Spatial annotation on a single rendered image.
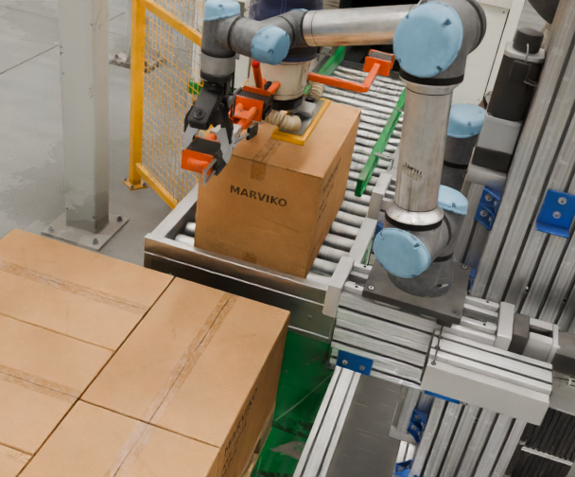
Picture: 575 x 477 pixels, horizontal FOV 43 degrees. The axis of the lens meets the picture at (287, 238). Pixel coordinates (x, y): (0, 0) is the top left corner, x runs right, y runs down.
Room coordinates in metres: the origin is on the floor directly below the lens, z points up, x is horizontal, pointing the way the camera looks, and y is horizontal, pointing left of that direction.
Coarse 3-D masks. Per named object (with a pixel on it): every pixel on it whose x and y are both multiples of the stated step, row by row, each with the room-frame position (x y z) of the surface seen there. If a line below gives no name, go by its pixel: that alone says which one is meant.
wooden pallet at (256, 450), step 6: (270, 414) 1.78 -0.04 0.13; (270, 420) 1.80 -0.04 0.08; (264, 426) 1.71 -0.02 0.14; (270, 426) 1.82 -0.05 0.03; (264, 432) 1.73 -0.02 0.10; (258, 438) 1.65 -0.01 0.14; (264, 438) 1.74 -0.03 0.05; (258, 444) 1.69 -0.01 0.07; (264, 444) 1.76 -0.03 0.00; (258, 450) 1.69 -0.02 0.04; (252, 456) 1.68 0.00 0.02; (258, 456) 1.70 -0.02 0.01; (252, 462) 1.66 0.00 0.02; (246, 468) 1.63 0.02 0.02; (252, 468) 1.63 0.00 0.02; (246, 474) 1.60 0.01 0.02
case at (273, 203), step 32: (320, 128) 2.35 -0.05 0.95; (352, 128) 2.42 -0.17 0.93; (256, 160) 2.03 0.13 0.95; (288, 160) 2.07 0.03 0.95; (320, 160) 2.10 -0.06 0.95; (224, 192) 2.05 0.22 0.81; (256, 192) 2.03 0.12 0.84; (288, 192) 2.01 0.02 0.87; (320, 192) 1.99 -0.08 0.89; (224, 224) 2.05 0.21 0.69; (256, 224) 2.03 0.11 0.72; (288, 224) 2.01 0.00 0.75; (320, 224) 2.10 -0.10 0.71; (256, 256) 2.02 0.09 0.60; (288, 256) 2.00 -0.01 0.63
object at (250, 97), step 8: (240, 88) 1.90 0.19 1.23; (248, 88) 1.91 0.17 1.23; (256, 88) 1.90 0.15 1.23; (232, 96) 1.84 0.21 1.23; (240, 96) 1.83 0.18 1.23; (248, 96) 1.87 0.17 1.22; (256, 96) 1.88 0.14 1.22; (264, 96) 1.89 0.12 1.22; (272, 96) 1.88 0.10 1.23; (248, 104) 1.83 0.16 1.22; (256, 104) 1.82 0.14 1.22; (264, 104) 1.83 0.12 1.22; (264, 112) 1.84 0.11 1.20; (256, 120) 1.82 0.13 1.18
